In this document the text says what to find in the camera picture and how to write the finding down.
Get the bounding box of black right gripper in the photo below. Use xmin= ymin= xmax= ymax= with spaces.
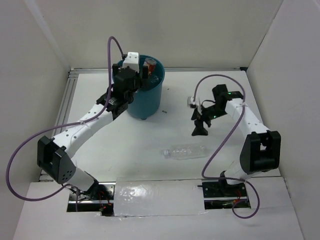
xmin=191 ymin=103 xmax=227 ymax=137

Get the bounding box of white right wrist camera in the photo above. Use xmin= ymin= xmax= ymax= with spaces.
xmin=187 ymin=96 xmax=202 ymax=114

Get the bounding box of silver tape sheet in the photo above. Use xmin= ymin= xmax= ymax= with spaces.
xmin=113 ymin=179 xmax=206 ymax=217

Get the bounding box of aluminium frame rail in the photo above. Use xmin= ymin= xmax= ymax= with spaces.
xmin=38 ymin=66 xmax=248 ymax=182

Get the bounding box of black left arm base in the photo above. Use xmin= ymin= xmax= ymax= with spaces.
xmin=66 ymin=182 xmax=116 ymax=217

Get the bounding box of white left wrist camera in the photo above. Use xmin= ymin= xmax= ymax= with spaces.
xmin=122 ymin=51 xmax=140 ymax=73

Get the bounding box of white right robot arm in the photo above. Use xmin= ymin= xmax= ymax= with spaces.
xmin=187 ymin=84 xmax=281 ymax=196

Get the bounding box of teal plastic bin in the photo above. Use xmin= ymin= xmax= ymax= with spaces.
xmin=112 ymin=54 xmax=165 ymax=120

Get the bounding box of clear ribbed bottle front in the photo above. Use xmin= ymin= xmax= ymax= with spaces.
xmin=161 ymin=143 xmax=210 ymax=160

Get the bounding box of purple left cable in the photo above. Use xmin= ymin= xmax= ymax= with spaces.
xmin=5 ymin=36 xmax=125 ymax=213

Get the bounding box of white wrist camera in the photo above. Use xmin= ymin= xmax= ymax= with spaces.
xmin=187 ymin=96 xmax=202 ymax=114
xmin=122 ymin=51 xmax=140 ymax=73

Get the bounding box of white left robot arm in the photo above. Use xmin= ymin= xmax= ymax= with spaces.
xmin=37 ymin=64 xmax=149 ymax=200

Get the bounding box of clear ribbed bottle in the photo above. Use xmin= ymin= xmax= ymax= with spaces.
xmin=161 ymin=143 xmax=210 ymax=160
xmin=149 ymin=74 xmax=160 ymax=85

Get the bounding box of red capped small bottle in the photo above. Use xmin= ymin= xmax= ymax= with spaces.
xmin=143 ymin=57 xmax=157 ymax=76

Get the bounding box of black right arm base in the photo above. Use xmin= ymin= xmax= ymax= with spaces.
xmin=197 ymin=180 xmax=251 ymax=210

